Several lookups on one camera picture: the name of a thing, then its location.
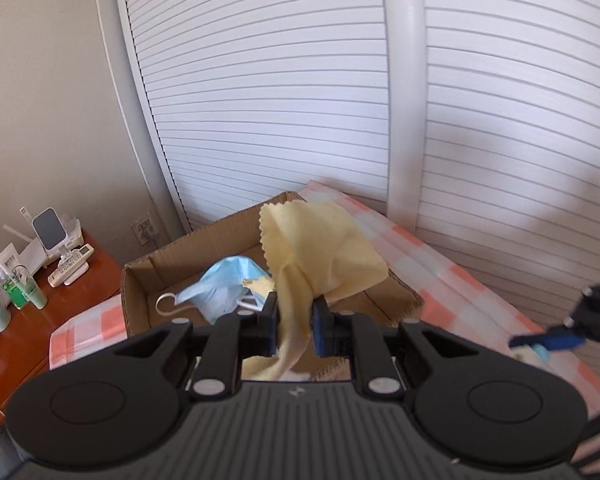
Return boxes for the blue surgical mask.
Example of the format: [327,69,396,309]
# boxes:
[155,256,275,324]

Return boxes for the green tissue pack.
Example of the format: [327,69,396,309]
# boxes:
[2,280,28,310]

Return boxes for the yellow cloth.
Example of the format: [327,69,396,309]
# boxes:
[242,200,389,382]

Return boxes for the blue round plush toy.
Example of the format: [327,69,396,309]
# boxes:
[509,344,550,370]

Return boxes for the white remote control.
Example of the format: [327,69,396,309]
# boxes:
[47,244,95,288]

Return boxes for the white box with label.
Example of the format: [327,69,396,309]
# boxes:
[0,243,24,280]

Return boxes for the white wall socket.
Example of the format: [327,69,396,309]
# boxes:
[132,214,159,246]

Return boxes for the cardboard box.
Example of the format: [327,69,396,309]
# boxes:
[120,190,425,380]

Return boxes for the pink checkered tablecloth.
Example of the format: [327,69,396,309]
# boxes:
[48,179,600,411]

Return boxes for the green bottle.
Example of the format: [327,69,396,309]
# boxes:
[12,264,47,310]

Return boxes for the phone on white stand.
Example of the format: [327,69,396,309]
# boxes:
[31,207,84,266]

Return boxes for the white louvered door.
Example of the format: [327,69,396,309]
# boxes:
[116,0,600,324]

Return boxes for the wooden nightstand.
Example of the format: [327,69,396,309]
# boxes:
[0,233,122,426]

